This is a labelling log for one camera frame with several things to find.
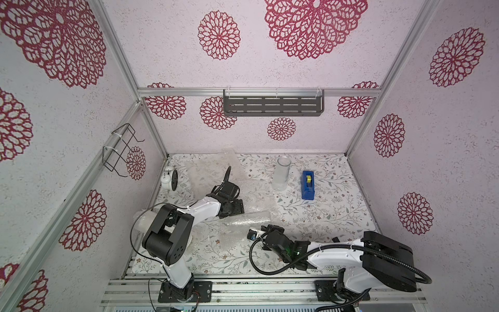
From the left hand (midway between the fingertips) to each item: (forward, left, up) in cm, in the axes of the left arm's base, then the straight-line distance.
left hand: (237, 210), depth 95 cm
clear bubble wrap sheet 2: (+25, +20, -3) cm, 32 cm away
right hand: (-10, -12, +6) cm, 17 cm away
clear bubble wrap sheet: (-10, +3, -1) cm, 11 cm away
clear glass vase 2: (+14, -21, +11) cm, 28 cm away
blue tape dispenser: (+12, -36, +2) cm, 38 cm away
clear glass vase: (-6, -6, +6) cm, 11 cm away
